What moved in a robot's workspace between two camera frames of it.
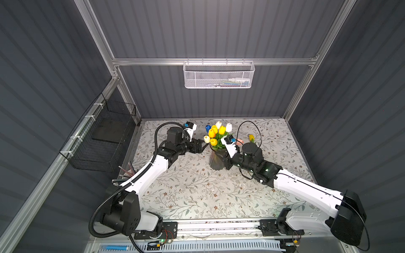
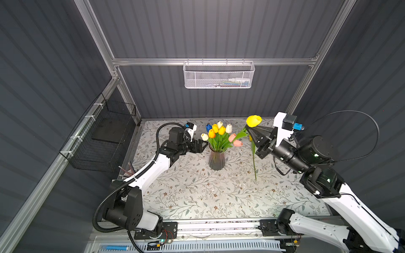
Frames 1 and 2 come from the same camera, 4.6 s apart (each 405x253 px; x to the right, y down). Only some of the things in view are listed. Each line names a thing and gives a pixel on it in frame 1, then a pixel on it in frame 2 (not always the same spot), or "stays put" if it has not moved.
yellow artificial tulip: x=213 y=142 -> x=253 y=120
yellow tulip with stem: x=215 y=128 stays put
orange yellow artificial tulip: x=211 y=134 stays put
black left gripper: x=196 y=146 stays put
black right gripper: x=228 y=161 -> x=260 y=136
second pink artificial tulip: x=239 y=143 stays put
